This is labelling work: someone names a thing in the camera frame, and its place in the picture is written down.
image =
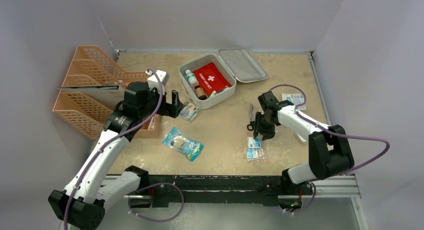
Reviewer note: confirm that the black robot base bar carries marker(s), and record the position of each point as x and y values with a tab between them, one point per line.
268	191

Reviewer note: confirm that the grey folder in rack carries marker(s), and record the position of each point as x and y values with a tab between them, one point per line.
109	96

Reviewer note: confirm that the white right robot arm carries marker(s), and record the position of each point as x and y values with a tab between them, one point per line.
328	153

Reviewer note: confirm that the grey medicine kit box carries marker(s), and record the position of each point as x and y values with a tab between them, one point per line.
236	65

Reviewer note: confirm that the red first aid pouch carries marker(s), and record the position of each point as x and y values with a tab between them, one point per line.
210	78

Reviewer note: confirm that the black handled scissors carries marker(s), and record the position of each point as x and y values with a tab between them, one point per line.
250	126

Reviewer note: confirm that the orange plastic file rack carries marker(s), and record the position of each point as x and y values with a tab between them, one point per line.
93	85

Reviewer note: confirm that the white green-label bottle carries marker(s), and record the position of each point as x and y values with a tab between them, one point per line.
191	78

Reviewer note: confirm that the blue cotton swab bag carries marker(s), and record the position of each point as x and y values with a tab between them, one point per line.
183	144

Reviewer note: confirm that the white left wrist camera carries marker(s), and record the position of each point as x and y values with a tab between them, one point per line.
157	79

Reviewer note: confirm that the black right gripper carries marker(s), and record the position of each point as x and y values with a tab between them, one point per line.
260	125

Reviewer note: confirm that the colourful plaster box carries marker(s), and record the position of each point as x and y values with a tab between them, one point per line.
189	111

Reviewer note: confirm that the blue white gauze packet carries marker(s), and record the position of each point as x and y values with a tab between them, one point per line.
296	99

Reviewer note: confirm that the clear wipe packets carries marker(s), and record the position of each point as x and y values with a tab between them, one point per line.
254	151

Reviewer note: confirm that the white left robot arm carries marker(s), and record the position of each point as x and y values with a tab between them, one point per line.
84	201

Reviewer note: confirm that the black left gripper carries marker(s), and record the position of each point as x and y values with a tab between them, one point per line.
171	110

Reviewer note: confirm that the brown orange-capped bottle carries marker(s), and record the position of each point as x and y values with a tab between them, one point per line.
200	93

